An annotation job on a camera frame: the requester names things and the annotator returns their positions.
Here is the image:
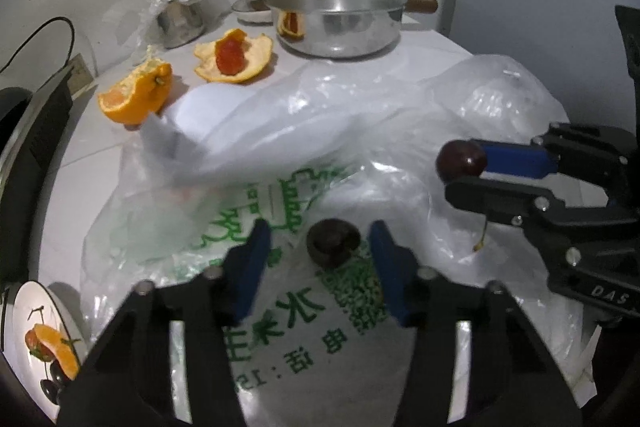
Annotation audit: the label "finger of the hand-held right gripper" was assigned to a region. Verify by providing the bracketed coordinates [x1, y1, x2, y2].
[480, 123, 633, 208]
[445, 178, 576, 253]

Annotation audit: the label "single orange segment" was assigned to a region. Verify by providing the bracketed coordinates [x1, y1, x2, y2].
[30, 326, 63, 345]

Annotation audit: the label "orange peel half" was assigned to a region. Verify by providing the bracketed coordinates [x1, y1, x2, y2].
[97, 59, 173, 125]

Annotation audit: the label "steel pot wooden handle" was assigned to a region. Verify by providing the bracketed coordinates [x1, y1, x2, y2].
[270, 0, 439, 59]

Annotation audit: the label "small steel cup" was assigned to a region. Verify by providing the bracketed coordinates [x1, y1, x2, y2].
[156, 1, 207, 49]

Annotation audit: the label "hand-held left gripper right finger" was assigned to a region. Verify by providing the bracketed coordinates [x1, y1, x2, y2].
[366, 219, 583, 427]

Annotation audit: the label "open orange peel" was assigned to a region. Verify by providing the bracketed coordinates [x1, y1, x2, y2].
[194, 29, 275, 85]

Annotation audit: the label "clear printed plastic bag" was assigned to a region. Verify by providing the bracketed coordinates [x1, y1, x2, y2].
[80, 52, 601, 427]

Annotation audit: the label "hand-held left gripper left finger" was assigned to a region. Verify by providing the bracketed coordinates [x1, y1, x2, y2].
[57, 218, 274, 427]

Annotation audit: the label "black cooker power cable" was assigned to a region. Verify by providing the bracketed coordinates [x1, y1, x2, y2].
[0, 16, 77, 75]

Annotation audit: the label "strawberry in orange peel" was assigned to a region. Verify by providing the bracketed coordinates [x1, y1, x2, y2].
[216, 32, 248, 75]

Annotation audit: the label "joined orange segments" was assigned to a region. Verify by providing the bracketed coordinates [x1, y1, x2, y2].
[50, 337, 82, 380]

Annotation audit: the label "red strawberry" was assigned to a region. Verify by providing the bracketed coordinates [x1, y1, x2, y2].
[25, 331, 51, 358]

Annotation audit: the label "white plate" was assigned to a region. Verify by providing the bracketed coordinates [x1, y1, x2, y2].
[10, 281, 88, 423]

